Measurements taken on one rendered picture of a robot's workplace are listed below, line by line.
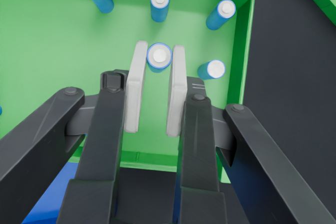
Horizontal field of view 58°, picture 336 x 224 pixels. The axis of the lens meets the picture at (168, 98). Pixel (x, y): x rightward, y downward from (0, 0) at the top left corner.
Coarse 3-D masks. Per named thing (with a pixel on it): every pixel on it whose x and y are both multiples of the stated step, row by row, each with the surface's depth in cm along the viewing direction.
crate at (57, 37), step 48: (0, 0) 34; (48, 0) 34; (144, 0) 34; (192, 0) 35; (240, 0) 31; (0, 48) 34; (48, 48) 34; (96, 48) 34; (192, 48) 35; (240, 48) 32; (0, 96) 34; (48, 96) 34; (144, 96) 35; (240, 96) 30; (144, 144) 35
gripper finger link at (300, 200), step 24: (240, 120) 13; (240, 144) 12; (264, 144) 12; (240, 168) 12; (264, 168) 10; (288, 168) 10; (240, 192) 12; (264, 192) 10; (288, 192) 9; (312, 192) 10; (264, 216) 10; (288, 216) 9; (312, 216) 9
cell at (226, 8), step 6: (222, 0) 29; (228, 0) 29; (216, 6) 29; (222, 6) 28; (228, 6) 28; (234, 6) 29; (216, 12) 29; (222, 12) 29; (228, 12) 29; (234, 12) 29; (210, 18) 32; (216, 18) 30; (222, 18) 29; (228, 18) 29; (210, 24) 33; (216, 24) 32; (222, 24) 32
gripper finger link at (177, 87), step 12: (180, 48) 20; (180, 60) 18; (180, 72) 16; (168, 84) 22; (180, 84) 15; (168, 96) 18; (180, 96) 15; (168, 108) 16; (180, 108) 15; (168, 120) 16; (180, 120) 16; (168, 132) 16
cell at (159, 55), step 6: (150, 48) 21; (156, 48) 21; (162, 48) 21; (168, 48) 21; (150, 54) 21; (156, 54) 20; (162, 54) 20; (168, 54) 21; (150, 60) 21; (156, 60) 20; (162, 60) 20; (168, 60) 21; (150, 66) 22; (156, 66) 21; (162, 66) 21; (156, 72) 26
